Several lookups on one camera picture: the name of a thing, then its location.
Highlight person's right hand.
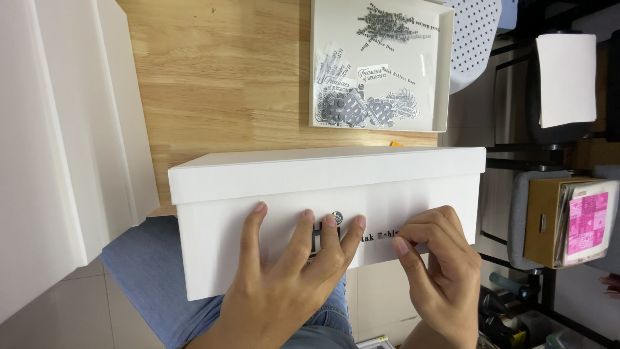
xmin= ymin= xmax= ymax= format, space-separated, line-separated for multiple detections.
xmin=391 ymin=206 xmax=482 ymax=336

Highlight person's left hand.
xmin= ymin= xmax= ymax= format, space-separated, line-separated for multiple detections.
xmin=220 ymin=202 xmax=367 ymax=340

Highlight white cardboard box base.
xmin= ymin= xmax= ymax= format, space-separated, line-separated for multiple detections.
xmin=176 ymin=174 xmax=481 ymax=301

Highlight clear black print sticker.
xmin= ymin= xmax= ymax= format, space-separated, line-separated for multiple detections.
xmin=307 ymin=211 xmax=404 ymax=266

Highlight teal cylinder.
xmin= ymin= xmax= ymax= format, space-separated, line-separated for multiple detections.
xmin=488 ymin=271 xmax=533 ymax=299

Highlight black tape dispenser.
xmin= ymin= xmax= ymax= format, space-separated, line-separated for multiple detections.
xmin=479 ymin=286 xmax=530 ymax=349

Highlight grey chair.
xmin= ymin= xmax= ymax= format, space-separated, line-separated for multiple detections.
xmin=507 ymin=165 xmax=620 ymax=273

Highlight brown carton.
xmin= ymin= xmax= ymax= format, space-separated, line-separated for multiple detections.
xmin=522 ymin=177 xmax=604 ymax=270

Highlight person's blue jeans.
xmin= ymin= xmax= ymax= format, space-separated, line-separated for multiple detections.
xmin=99 ymin=216 xmax=360 ymax=349

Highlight white cardboard box lid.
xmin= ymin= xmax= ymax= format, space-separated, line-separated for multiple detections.
xmin=168 ymin=147 xmax=487 ymax=206

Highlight pink printed sheet pack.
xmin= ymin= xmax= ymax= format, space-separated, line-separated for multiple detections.
xmin=553 ymin=180 xmax=620 ymax=267

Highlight black chair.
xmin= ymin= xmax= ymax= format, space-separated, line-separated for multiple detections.
xmin=486 ymin=29 xmax=620 ymax=171

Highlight pile of clear print stickers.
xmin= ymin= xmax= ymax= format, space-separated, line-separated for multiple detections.
xmin=313 ymin=2 xmax=441 ymax=130

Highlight shallow white tray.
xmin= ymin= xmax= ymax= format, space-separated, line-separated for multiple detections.
xmin=308 ymin=0 xmax=455 ymax=133

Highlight white paper sheet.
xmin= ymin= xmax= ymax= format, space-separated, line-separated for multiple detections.
xmin=535 ymin=32 xmax=598 ymax=130

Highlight white perforated chair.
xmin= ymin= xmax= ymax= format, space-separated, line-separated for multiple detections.
xmin=443 ymin=0 xmax=503 ymax=96

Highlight stack of white boxes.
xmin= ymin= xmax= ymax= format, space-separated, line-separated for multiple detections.
xmin=0 ymin=0 xmax=161 ymax=324

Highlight black metal rack frame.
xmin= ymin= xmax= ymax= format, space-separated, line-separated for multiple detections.
xmin=479 ymin=232 xmax=620 ymax=349

